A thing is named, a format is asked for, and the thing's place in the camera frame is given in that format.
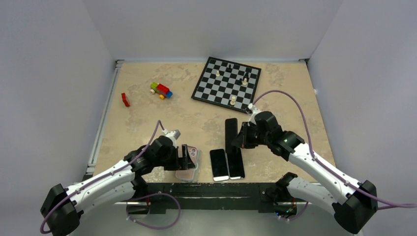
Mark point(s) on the black phone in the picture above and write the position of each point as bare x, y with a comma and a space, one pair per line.
219, 165

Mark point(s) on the red toy brick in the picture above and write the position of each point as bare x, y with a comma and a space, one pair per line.
125, 99

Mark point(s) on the black grey chessboard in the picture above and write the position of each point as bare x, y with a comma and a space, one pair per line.
219, 90

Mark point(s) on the light blue phone case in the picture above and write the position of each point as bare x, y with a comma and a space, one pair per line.
197, 165

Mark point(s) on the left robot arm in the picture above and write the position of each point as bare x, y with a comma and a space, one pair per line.
63, 207

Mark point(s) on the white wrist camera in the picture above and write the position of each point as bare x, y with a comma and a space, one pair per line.
251, 109
171, 134

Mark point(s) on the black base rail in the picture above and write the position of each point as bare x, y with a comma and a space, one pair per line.
261, 197

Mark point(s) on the white chess pawn front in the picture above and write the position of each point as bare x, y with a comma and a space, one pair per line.
233, 101

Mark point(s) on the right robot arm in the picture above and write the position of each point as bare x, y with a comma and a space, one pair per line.
350, 201

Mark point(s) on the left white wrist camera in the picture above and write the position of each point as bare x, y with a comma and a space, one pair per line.
171, 134

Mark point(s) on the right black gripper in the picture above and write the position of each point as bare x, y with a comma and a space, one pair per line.
242, 139

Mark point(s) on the black chess piece right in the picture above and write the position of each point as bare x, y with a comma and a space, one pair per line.
239, 82

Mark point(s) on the colourful toy brick car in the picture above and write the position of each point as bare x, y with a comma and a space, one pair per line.
160, 89

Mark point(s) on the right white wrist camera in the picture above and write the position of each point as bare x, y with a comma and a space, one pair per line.
251, 109

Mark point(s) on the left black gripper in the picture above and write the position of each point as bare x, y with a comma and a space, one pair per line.
181, 163

